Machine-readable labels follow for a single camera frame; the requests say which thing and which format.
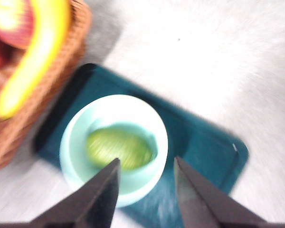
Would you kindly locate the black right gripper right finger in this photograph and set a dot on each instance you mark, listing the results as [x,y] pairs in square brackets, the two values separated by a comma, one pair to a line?
[204,206]

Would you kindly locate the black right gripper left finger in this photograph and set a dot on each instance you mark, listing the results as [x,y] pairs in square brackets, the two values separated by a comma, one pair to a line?
[85,204]

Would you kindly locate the teal ceramic bowl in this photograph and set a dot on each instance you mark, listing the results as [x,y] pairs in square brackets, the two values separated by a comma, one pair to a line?
[76,142]

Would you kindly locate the green avocado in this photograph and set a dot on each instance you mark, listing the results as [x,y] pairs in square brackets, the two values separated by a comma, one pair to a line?
[118,147]

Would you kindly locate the dark rectangular tray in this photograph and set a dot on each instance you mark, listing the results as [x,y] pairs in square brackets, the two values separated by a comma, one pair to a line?
[199,152]

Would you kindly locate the brown wicker basket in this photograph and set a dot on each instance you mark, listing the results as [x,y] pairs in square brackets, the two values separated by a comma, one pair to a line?
[69,66]

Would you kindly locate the yellow banana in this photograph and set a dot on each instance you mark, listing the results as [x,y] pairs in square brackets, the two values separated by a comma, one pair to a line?
[38,57]

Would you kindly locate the red and yellow apple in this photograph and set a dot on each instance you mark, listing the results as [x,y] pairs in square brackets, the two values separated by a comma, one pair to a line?
[12,26]

